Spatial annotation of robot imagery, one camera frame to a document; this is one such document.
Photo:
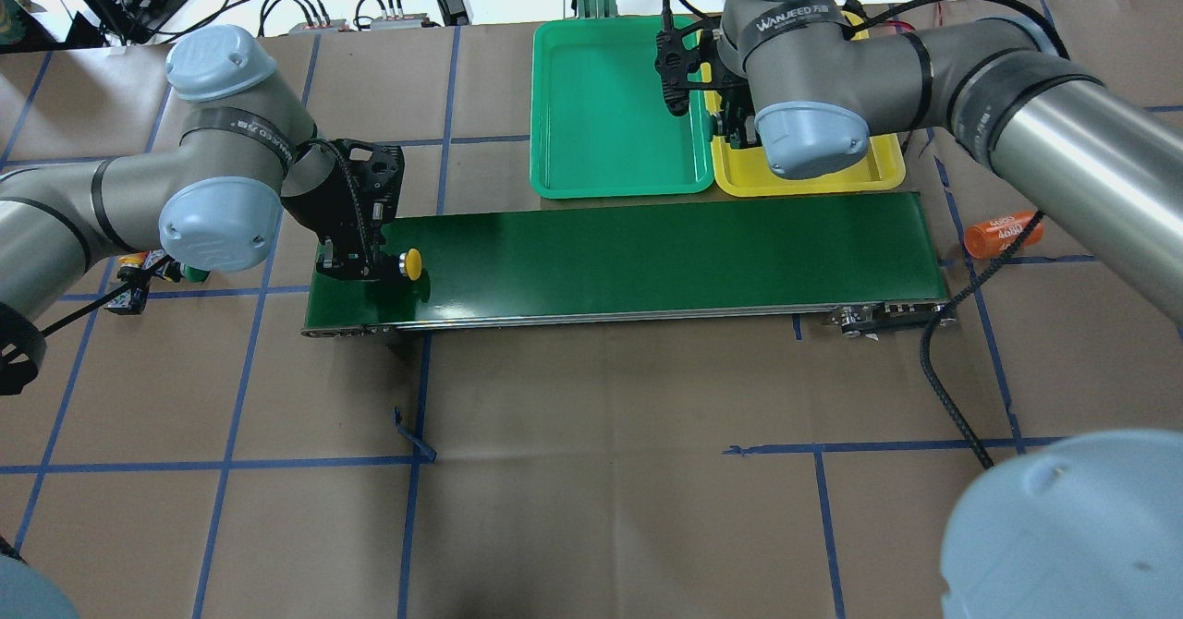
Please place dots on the green push button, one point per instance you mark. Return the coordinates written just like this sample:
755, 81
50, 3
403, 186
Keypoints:
137, 284

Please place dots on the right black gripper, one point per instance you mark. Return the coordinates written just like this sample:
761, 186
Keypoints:
737, 127

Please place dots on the yellow plastic tray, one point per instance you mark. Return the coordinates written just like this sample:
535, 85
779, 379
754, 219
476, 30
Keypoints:
816, 96

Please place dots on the orange 4680 cylinder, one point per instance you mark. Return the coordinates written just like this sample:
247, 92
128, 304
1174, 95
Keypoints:
134, 260
989, 239

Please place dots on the yellow push button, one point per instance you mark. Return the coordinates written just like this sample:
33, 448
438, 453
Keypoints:
403, 266

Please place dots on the green plastic tray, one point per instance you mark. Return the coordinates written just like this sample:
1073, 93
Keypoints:
599, 125

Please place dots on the green conveyor belt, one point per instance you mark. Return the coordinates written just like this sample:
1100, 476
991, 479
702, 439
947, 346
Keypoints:
687, 260

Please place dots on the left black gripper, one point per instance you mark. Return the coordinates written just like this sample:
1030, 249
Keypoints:
312, 210

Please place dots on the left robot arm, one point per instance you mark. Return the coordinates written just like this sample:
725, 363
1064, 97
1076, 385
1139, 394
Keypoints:
249, 153

